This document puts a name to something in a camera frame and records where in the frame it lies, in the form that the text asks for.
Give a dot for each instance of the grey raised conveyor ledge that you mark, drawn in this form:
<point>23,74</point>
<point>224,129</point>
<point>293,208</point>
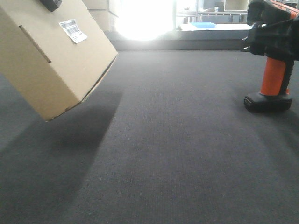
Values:
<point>183,40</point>

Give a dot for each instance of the brown cardboard package box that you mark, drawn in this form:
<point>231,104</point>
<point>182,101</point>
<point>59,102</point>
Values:
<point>42,63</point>

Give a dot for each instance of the white barcode shipping label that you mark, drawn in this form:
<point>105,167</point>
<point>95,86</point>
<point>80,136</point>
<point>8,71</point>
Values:
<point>71,28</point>

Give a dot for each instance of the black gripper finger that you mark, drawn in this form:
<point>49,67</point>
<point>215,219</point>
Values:
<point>51,5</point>
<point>279,40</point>

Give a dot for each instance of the blue flat tray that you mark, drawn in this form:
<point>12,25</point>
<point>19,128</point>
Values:
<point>203,25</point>

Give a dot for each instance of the orange black barcode scanner gun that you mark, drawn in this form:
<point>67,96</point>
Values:
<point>274,94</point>

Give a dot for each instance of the stacked cardboard boxes background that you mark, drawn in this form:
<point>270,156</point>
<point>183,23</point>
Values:
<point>105,13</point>

